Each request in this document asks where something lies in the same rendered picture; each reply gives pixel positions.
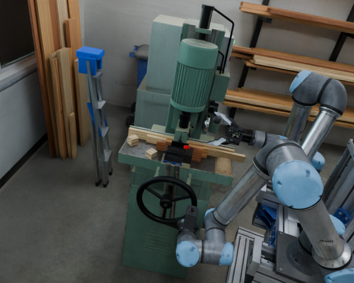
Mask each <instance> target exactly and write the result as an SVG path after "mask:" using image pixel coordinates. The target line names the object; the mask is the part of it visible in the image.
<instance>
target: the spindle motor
mask: <svg viewBox="0 0 354 283"><path fill-rule="evenodd" d="M217 54H218V46H217V45H215V44H213V43H210V42H206V41H203V40H197V39H183V40H182V41H181V42H180V48H179V55H178V62H177V66H176V73H175V79H174V86H173V92H172V96H171V104H172V106H174V107H175V108H177V109H179V110H182V111H186V112H201V111H203V110H204V108H205V105H206V100H207V96H208V91H209V88H210V84H211V79H212V74H213V71H214V67H215V62H216V58H217Z"/></svg>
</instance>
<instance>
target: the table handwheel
mask: <svg viewBox="0 0 354 283"><path fill-rule="evenodd" d="M157 182H169V183H172V184H175V185H178V186H180V187H181V188H183V189H184V190H185V191H186V192H187V193H188V194H189V195H185V196H182V197H176V198H173V197H172V193H173V192H172V190H173V186H171V185H169V189H168V190H166V191H165V194H163V195H160V194H158V193H157V192H155V191H154V190H152V189H151V188H150V187H148V186H150V185H152V184H154V183H157ZM145 189H146V190H148V191H149V192H150V193H152V194H153V195H155V196H156V197H158V198H159V199H160V206H161V207H162V208H163V209H164V211H163V215H162V217H159V216H156V215H154V214H153V213H151V212H150V211H149V210H148V209H147V208H146V207H145V205H144V204H143V200H142V195H143V192H144V190H145ZM188 198H190V199H191V202H192V204H191V205H192V206H195V207H197V197H196V194H195V192H194V191H193V189H192V188H191V187H190V186H189V185H188V184H186V183H185V182H183V181H182V180H180V179H177V178H175V177H171V176H156V177H152V178H150V179H148V180H146V181H145V182H143V183H142V184H141V186H140V187H139V188H138V191H137V196H136V199H137V205H138V207H139V209H140V210H141V211H142V213H143V214H144V215H145V216H147V217H148V218H149V219H151V220H153V221H155V222H158V223H162V224H166V225H176V224H177V223H178V221H179V220H182V219H183V216H182V217H179V218H173V219H168V218H166V211H167V209H169V208H171V207H172V204H173V202H175V201H178V200H183V199H188Z"/></svg>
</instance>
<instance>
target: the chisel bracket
mask: <svg viewBox="0 0 354 283"><path fill-rule="evenodd" d="M179 121H180V120H178V124H177V126H176V130H175V135H174V141H176V142H178V140H179V139H180V136H181V137H182V138H181V140H182V143H187V140H188V135H189V128H190V123H191V122H189V125H188V128H186V129H183V128H181V127H179Z"/></svg>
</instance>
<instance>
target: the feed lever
mask: <svg viewBox="0 0 354 283"><path fill-rule="evenodd" d="M218 106H219V104H218V103H215V101H212V102H210V103H209V106H208V112H209V113H213V114H214V112H217V110H218ZM213 122H214V123H215V124H219V123H220V122H221V118H220V117H219V116H217V115H215V114H214V118H213Z"/></svg>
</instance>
